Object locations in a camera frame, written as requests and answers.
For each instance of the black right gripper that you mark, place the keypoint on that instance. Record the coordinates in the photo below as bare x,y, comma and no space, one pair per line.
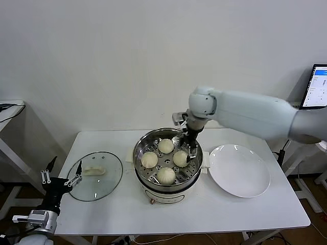
191,139

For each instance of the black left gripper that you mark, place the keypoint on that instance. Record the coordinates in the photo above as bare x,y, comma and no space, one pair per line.
55,190

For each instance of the white steamed baozi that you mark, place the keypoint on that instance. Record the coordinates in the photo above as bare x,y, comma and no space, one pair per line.
149,160
165,146
166,176
180,158

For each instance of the round glass pot lid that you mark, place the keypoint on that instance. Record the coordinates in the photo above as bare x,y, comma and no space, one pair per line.
110,168

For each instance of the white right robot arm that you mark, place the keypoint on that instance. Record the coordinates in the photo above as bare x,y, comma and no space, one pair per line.
255,114

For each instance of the stainless steel steamer basket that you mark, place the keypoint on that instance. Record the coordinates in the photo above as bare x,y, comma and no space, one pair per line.
143,145

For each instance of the white round plate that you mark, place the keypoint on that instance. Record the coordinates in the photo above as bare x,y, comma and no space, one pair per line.
237,171

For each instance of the white electric cooking pot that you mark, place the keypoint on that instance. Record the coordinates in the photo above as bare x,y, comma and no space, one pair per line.
163,197

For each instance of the white laptop side table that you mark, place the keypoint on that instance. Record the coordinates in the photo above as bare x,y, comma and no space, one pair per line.
305,191

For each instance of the open grey laptop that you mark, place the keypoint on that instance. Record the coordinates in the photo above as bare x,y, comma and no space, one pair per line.
318,86

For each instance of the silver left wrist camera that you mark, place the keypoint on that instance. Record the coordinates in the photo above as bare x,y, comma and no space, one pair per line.
38,217

